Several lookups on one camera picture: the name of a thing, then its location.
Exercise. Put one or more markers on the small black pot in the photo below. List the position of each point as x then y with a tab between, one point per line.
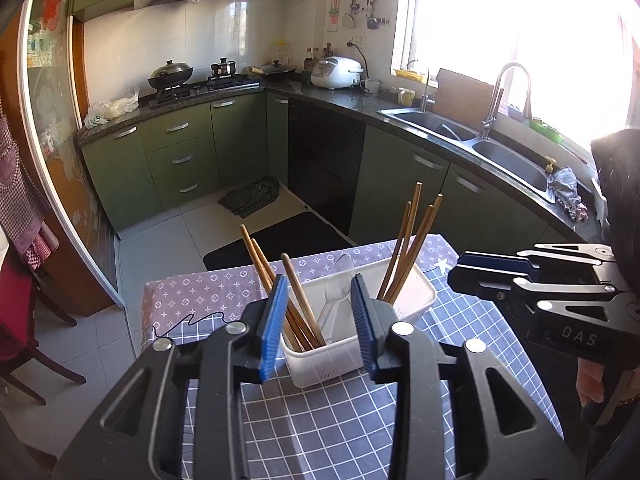
223	67

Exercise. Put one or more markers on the person's right hand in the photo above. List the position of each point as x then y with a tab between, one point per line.
590	380

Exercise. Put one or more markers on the black built-in dishwasher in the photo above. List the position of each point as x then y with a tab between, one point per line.
325	160

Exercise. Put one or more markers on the white plastic utensil container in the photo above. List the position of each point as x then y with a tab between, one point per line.
325	365

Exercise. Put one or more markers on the clear plastic spoon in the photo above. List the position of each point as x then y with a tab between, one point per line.
334	292

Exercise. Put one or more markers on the tall steel faucet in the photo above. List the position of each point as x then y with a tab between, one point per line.
492	105

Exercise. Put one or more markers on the white cup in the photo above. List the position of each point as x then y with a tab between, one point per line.
371	85

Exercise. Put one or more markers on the sliding glass door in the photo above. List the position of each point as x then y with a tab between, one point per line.
55	135

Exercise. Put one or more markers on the grey patterned tablecloth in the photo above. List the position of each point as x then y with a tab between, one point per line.
200	290

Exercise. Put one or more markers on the brown cutting board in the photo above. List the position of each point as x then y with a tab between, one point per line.
465	100

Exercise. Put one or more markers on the black frying pan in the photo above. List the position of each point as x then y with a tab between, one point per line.
275	70

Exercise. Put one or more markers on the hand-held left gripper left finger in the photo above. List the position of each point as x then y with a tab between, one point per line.
272	330

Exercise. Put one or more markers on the light wooden chopstick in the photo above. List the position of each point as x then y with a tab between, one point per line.
422	222
430	219
413	207
400	232
300	295
262	260

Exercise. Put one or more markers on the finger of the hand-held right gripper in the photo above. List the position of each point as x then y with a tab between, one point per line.
470	282
492	262

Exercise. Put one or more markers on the dark floor cloth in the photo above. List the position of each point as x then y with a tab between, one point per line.
250	195

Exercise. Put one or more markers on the yellow windowsill rack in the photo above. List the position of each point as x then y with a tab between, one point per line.
410	75

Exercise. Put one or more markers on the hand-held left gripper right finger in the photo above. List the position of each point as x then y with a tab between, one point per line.
361	325

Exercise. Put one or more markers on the dark reddish wooden chopstick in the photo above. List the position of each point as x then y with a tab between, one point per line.
255	255

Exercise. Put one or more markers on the green windowsill tray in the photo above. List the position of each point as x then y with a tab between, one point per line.
547	130

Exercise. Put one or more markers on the grey dish rag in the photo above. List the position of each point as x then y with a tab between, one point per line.
567	195

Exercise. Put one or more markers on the dark stone countertop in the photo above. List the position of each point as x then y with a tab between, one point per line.
350	102

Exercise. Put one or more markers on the small steel faucet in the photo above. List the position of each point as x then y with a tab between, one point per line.
425	97

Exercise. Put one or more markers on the black wok with lid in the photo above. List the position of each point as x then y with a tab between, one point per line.
170	74

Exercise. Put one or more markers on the green kitchen base cabinets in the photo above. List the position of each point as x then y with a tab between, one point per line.
180	155

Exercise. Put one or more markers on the wall-hung kitchen utensils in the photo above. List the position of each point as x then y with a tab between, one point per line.
360	10

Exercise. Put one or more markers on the kitchen window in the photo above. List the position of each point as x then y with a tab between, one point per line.
500	10

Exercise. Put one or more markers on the black gas stove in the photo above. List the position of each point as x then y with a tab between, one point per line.
205	88

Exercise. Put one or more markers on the red wooden chair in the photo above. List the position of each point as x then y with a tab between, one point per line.
15	320

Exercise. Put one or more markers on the steel double sink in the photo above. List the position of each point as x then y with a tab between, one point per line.
505	157

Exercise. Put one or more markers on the group of condiment bottles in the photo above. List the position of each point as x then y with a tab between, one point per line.
315	57

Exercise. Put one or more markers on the red checked apron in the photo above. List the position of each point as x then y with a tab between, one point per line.
15	200

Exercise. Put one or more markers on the blue grid tablecloth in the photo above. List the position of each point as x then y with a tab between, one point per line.
325	425

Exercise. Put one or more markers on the white plastic bag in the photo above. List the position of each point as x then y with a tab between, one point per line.
112	110

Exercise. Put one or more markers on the yellow mug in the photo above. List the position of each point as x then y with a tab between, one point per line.
406	96

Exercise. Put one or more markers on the white rice cooker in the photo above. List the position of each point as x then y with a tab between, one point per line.
335	72

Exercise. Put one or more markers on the black floor mat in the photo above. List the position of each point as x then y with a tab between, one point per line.
280	240

